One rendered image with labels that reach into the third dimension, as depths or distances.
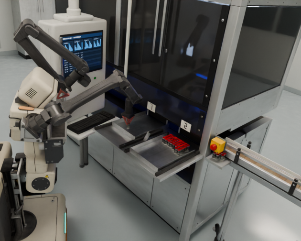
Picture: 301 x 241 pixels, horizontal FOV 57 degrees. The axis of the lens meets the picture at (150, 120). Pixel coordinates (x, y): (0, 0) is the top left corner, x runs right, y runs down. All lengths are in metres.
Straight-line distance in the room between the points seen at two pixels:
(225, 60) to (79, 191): 1.86
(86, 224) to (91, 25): 1.59
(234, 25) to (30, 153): 1.32
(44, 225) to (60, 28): 1.34
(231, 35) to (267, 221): 1.88
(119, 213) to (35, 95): 1.45
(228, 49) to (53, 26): 1.10
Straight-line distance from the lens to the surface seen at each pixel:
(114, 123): 2.06
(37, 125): 1.44
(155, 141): 1.93
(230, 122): 1.96
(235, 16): 1.58
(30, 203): 2.38
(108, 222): 2.55
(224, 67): 1.63
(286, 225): 3.00
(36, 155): 1.76
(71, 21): 2.08
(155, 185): 2.37
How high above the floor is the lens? 1.91
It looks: 28 degrees down
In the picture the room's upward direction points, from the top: 7 degrees clockwise
